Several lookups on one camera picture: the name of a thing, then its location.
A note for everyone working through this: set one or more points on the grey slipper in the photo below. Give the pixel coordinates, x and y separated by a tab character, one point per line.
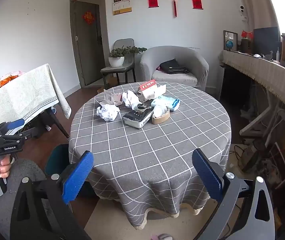
163	237

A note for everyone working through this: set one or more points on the black monitor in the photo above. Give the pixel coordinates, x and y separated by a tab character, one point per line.
267	40

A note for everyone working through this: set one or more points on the small white torn box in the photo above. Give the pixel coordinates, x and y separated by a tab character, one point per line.
107	96

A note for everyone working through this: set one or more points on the grey checked tablecloth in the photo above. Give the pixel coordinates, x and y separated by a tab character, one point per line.
157	142

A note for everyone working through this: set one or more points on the framed picture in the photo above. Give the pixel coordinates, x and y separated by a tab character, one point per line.
228	35

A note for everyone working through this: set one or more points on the small white carton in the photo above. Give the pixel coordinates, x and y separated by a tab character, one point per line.
117	99

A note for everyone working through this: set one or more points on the person's left leg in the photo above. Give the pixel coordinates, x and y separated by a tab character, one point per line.
27	167

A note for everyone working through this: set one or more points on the grey armchair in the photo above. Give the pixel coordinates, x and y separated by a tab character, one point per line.
182	55

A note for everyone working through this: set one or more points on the black handbag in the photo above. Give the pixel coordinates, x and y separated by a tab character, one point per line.
172	66

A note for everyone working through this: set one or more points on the crumpled white plastic bag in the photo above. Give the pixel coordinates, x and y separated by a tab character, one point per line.
130	98

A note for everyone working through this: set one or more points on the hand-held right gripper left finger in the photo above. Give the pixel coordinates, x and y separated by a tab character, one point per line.
78	177

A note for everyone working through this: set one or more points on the potted plant in white pot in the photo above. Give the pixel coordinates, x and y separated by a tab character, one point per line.
116	61

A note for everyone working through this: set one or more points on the small red flags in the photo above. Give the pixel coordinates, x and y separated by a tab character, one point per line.
247	34

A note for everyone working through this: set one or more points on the beige fringed cloth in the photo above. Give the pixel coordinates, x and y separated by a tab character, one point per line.
257	67

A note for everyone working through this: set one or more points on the white computer mouse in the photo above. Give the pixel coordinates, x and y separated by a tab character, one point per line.
258	55

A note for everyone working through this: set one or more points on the red and white paper box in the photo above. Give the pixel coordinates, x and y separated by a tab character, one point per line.
148	90

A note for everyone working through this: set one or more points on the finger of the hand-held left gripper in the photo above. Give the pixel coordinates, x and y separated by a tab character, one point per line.
15	124
28	134

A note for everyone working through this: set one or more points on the brown tape roll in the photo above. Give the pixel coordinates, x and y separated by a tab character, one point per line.
161	120

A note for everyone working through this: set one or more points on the grey door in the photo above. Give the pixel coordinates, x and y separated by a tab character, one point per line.
90	42

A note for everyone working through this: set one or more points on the crumpled white paper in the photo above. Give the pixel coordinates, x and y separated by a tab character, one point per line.
108	112

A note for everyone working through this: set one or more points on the small white bottle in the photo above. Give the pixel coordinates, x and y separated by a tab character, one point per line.
278	55

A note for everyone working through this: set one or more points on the small grey figurine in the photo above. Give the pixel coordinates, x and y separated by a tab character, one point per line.
268	55

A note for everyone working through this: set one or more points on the dark teal trash bin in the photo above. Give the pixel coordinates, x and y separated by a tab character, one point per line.
57	157

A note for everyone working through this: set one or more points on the white desk frame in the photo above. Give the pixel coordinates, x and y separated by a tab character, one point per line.
257	125

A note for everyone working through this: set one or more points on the black tissue pack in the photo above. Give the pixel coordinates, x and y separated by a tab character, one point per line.
136	118

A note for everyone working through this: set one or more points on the black storage box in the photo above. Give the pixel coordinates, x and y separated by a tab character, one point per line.
38	131

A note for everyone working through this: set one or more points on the red door decoration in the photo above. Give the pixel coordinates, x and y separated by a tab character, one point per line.
88	17

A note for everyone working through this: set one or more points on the side table, white cloth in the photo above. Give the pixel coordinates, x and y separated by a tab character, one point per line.
25	92

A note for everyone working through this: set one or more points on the small blue globe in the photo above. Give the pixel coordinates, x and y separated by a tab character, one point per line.
230	44

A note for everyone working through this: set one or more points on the open cardboard box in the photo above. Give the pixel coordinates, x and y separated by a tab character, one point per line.
112	81

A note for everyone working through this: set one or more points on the white security camera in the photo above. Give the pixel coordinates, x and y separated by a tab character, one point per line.
242	8

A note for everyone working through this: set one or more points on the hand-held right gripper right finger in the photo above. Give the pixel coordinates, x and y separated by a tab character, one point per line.
207	175

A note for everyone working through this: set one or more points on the dark wooden box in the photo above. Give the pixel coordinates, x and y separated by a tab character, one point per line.
247	46

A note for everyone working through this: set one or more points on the orange snack bag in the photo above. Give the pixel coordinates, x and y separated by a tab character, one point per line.
6	80

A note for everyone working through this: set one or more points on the black cabinet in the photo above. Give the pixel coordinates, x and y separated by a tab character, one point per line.
235	82

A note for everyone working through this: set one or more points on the white round mask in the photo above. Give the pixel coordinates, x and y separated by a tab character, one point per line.
160	110

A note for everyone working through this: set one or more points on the grey dining chair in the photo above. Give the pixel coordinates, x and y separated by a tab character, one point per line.
125	43

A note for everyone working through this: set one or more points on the dark table leg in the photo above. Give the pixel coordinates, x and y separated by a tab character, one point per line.
57	125

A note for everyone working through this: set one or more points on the black and white wrapper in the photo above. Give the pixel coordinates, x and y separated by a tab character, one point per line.
141	106

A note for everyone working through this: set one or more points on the wall calendar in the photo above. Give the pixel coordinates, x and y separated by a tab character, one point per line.
122	2

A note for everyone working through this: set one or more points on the blue and white tissue packet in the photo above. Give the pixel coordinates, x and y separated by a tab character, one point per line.
166	102

